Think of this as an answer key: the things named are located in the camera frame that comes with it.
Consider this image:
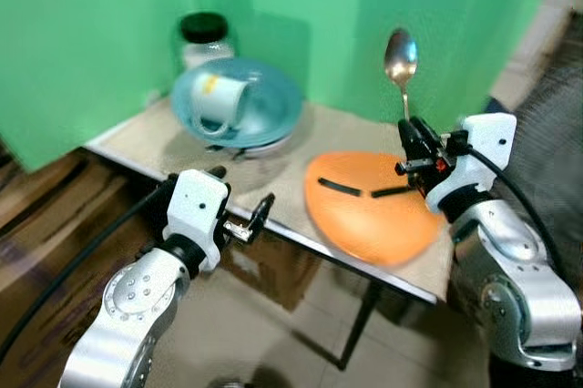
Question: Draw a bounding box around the brown cardboard box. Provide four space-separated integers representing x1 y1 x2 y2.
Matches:
217 222 322 312

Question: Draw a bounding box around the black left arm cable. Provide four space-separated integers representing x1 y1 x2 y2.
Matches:
0 179 176 362

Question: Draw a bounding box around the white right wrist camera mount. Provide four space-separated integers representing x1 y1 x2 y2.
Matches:
426 112 518 217

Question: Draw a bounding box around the white mug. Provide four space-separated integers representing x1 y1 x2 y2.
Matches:
189 72 252 139

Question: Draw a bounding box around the green backdrop screen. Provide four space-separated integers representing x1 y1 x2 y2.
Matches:
0 0 570 172

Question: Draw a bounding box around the light blue bowl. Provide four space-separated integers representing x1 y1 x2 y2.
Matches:
171 56 304 150

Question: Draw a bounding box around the glass jar with black lid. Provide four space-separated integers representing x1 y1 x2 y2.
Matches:
179 11 236 71

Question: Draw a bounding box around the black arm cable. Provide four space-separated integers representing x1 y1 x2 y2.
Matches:
460 144 570 266
0 179 176 362

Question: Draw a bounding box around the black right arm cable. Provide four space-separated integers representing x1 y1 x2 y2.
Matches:
460 144 570 266

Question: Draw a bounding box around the orange plastic plate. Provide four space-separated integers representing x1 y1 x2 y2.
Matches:
303 150 447 268

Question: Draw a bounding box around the brown wooden cabinet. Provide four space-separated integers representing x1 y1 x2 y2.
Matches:
0 138 176 373

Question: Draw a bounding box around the beige table with black legs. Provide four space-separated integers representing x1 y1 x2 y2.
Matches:
84 97 458 373

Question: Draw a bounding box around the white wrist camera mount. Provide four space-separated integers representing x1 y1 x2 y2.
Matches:
166 168 231 273
426 112 518 217

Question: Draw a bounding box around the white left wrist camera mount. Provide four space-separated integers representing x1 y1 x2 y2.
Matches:
166 168 231 273

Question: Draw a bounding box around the grey standing fan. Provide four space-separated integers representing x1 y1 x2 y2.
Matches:
503 62 583 291

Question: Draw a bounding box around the silver metal spoon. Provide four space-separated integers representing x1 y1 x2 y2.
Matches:
384 27 420 123

